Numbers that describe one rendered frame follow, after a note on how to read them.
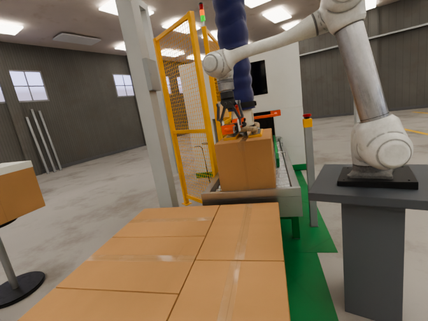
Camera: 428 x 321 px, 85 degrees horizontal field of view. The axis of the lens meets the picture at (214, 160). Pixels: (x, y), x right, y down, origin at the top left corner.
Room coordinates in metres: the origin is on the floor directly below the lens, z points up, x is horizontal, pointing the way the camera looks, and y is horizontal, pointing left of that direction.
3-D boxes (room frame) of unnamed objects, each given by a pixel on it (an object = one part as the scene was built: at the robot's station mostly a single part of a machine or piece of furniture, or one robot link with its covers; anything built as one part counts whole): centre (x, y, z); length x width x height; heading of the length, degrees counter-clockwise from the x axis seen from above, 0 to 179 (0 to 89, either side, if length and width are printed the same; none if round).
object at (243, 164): (1.90, -0.29, 0.75); 0.60 x 0.40 x 0.40; 164
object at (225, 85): (1.34, -0.13, 1.31); 0.09 x 0.09 x 0.06
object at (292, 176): (2.61, -0.82, 0.50); 2.31 x 0.05 x 0.19; 165
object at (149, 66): (2.51, 0.49, 1.62); 0.20 x 0.05 x 0.30; 165
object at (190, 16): (2.72, 0.23, 1.05); 0.87 x 0.10 x 2.10; 37
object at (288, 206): (1.56, -0.21, 0.47); 0.70 x 0.03 x 0.15; 75
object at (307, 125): (1.99, -0.84, 0.50); 0.07 x 0.07 x 1.00; 75
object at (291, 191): (1.56, -0.21, 0.58); 0.70 x 0.03 x 0.06; 75
